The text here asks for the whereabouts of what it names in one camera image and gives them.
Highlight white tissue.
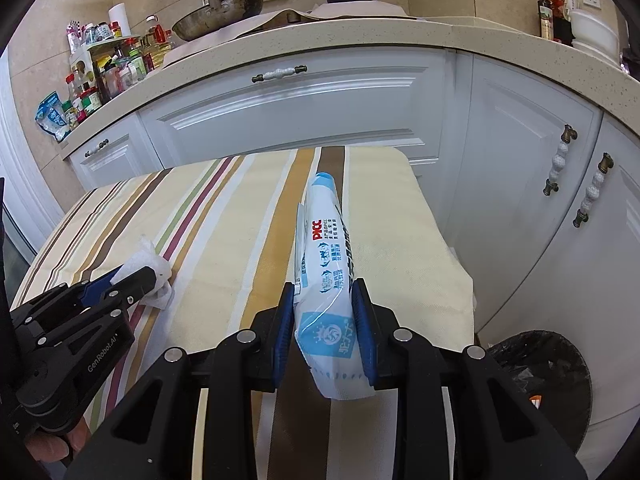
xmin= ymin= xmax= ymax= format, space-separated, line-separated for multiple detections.
xmin=110 ymin=236 xmax=174 ymax=310

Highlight white blue wipes packet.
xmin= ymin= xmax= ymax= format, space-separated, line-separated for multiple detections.
xmin=294 ymin=172 xmax=374 ymax=401

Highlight black trash bin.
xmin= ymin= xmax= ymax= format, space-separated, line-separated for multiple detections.
xmin=488 ymin=330 xmax=592 ymax=452

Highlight person's left hand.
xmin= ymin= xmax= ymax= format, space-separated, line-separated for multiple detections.
xmin=25 ymin=417 xmax=91 ymax=463

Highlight striped tablecloth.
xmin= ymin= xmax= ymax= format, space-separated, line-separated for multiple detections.
xmin=13 ymin=148 xmax=474 ymax=479

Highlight blue white seasoning bag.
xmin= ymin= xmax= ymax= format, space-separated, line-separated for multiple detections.
xmin=35 ymin=91 xmax=70 ymax=142

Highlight white spice rack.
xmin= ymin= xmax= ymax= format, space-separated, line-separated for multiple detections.
xmin=68 ymin=36 xmax=139 ymax=104

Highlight cooking oil bottle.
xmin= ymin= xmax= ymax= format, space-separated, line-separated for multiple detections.
xmin=142 ymin=14 xmax=175 ymax=70

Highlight paper towel roll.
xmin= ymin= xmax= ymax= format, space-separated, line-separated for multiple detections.
xmin=108 ymin=2 xmax=131 ymax=37

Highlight steel wok pan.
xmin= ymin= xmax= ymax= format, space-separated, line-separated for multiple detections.
xmin=171 ymin=0 xmax=265 ymax=41

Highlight beige stove cover cloth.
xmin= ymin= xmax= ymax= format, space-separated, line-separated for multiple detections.
xmin=164 ymin=0 xmax=413 ymax=67

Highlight red packaged goods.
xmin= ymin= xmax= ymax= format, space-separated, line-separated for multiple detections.
xmin=549 ymin=0 xmax=574 ymax=46

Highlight dark sauce bottle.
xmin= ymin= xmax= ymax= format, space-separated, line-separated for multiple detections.
xmin=537 ymin=0 xmax=554 ymax=40

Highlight white stacked bowls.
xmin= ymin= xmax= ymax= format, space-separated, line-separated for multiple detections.
xmin=570 ymin=9 xmax=620 ymax=65

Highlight small drawer handle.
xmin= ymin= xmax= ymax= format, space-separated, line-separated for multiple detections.
xmin=84 ymin=138 xmax=110 ymax=158

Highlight wide drawer handle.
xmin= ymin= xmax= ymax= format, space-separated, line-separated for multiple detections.
xmin=252 ymin=65 xmax=308 ymax=84

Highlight right cabinet door handle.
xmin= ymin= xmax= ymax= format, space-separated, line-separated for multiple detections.
xmin=573 ymin=153 xmax=614 ymax=229

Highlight cabinet door handle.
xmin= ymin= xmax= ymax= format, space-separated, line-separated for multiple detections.
xmin=573 ymin=153 xmax=614 ymax=229
xmin=542 ymin=124 xmax=578 ymax=196

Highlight left cabinet door handle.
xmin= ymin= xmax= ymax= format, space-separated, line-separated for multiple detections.
xmin=542 ymin=124 xmax=578 ymax=196

